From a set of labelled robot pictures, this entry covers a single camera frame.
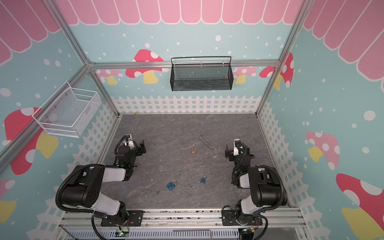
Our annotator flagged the large blue padlock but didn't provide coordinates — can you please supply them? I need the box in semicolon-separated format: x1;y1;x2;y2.
167;180;178;191

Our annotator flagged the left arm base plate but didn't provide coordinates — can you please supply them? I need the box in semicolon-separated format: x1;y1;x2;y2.
101;210;144;227

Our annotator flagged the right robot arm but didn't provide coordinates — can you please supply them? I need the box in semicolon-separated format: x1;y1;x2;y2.
222;139;288;226

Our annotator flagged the black wire mesh basket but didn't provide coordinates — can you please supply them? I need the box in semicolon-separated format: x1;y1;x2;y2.
170;56;234;92

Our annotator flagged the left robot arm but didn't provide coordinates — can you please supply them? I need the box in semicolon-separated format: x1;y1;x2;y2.
55;134;147;225

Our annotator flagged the white wire mesh basket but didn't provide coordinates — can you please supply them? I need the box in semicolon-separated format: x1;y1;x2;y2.
32;83;102;138

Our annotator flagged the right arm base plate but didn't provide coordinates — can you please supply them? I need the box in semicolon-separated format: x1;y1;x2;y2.
221;209;263;226

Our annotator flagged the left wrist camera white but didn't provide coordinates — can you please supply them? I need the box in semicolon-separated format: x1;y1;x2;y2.
123;134;135;149

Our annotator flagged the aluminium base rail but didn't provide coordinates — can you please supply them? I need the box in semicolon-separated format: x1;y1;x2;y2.
59;208;307;231

